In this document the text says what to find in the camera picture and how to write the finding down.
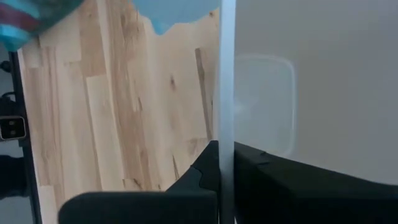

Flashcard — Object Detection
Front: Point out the white plastic trash bin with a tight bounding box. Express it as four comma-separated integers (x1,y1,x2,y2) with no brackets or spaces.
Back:
213,0,398,224

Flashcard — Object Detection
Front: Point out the red protein shake bottle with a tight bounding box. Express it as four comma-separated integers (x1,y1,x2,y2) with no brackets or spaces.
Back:
0,3,41,32

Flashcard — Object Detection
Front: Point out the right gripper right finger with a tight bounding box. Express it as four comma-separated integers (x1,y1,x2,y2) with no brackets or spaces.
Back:
233,141,398,224

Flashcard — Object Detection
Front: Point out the teal plastic trash bag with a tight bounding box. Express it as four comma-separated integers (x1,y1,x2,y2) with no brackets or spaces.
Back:
0,0,85,53

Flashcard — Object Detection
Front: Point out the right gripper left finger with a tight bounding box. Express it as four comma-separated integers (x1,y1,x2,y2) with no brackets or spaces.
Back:
57,140,221,224

